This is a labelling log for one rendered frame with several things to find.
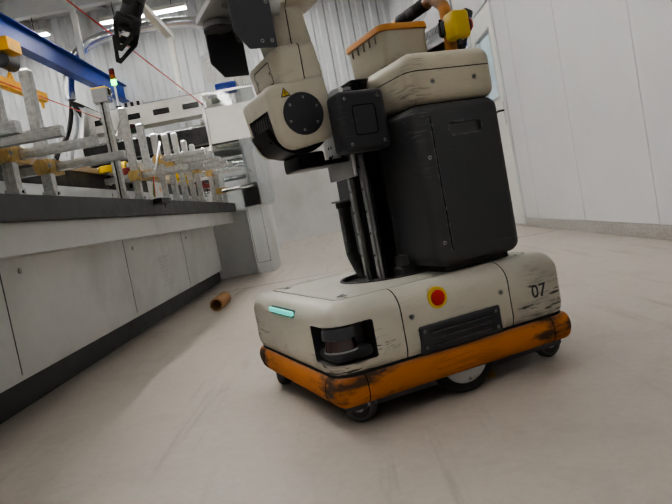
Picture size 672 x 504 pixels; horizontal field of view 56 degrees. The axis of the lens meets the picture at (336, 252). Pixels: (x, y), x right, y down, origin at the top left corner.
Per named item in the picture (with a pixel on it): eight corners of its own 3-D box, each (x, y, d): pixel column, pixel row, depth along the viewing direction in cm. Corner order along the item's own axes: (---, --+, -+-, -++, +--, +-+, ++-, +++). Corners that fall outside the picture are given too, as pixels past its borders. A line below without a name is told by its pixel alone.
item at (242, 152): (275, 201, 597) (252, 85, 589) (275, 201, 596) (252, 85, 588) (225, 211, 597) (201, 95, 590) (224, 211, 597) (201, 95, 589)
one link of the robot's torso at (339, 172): (349, 179, 180) (333, 93, 178) (397, 166, 154) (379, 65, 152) (260, 195, 170) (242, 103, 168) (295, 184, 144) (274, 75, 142)
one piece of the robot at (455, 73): (425, 286, 212) (380, 36, 206) (536, 295, 161) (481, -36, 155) (334, 310, 199) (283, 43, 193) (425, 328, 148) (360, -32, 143)
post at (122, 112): (145, 201, 322) (125, 107, 319) (143, 201, 318) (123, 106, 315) (138, 202, 322) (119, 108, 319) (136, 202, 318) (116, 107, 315)
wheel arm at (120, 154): (127, 161, 225) (125, 149, 225) (124, 160, 222) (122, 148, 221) (8, 183, 226) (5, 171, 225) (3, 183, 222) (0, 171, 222)
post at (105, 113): (130, 199, 296) (109, 103, 293) (126, 199, 292) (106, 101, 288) (120, 200, 297) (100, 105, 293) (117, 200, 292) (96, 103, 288)
